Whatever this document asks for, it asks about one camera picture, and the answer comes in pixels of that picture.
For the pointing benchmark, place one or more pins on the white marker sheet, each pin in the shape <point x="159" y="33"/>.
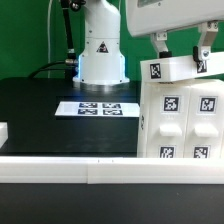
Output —
<point x="97" y="109"/>

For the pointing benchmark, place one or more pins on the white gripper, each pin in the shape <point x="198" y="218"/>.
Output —
<point x="155" y="16"/>

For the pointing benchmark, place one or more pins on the small white cabinet top box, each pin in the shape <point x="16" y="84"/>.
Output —
<point x="174" y="69"/>

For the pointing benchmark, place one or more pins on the white cabinet door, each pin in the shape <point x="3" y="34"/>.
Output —
<point x="205" y="126"/>
<point x="168" y="119"/>

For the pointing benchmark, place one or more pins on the white cabinet body box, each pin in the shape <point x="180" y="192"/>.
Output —
<point x="146" y="96"/>

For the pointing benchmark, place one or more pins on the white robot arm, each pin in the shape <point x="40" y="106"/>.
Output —
<point x="101" y="64"/>

